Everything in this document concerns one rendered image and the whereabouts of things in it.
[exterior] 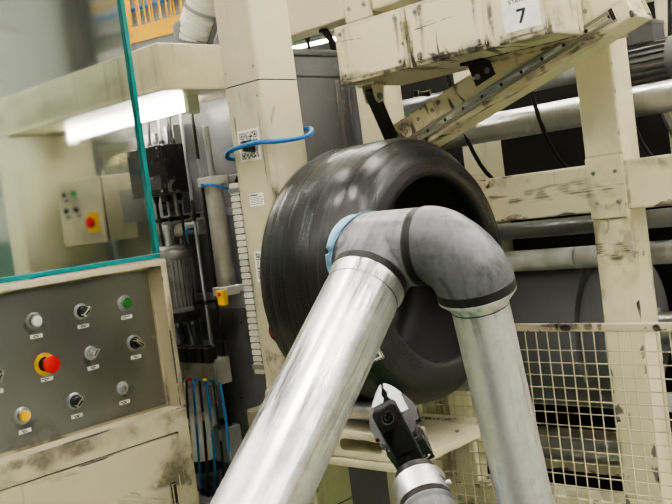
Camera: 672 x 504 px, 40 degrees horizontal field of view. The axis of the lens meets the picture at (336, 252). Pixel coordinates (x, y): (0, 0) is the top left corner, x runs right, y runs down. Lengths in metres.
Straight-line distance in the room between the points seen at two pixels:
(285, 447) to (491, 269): 0.39
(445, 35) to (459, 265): 0.97
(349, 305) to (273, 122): 1.01
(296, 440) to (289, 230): 0.82
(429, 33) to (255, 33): 0.40
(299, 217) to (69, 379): 0.69
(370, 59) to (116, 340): 0.91
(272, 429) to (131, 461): 1.15
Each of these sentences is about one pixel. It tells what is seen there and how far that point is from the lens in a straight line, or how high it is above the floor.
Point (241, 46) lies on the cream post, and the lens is 2.26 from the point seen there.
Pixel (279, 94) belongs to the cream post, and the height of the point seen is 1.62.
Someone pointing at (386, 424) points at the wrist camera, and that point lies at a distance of 1.60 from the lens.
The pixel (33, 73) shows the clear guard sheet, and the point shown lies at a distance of 2.24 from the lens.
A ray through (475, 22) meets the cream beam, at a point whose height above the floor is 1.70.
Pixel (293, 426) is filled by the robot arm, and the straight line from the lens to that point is 1.17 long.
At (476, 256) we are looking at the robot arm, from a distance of 1.31.
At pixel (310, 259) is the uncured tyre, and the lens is 1.85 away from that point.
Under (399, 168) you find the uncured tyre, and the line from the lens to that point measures 1.93.
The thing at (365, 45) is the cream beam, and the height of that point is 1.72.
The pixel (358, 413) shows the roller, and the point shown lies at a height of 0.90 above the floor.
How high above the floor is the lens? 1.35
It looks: 3 degrees down
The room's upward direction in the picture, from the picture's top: 8 degrees counter-clockwise
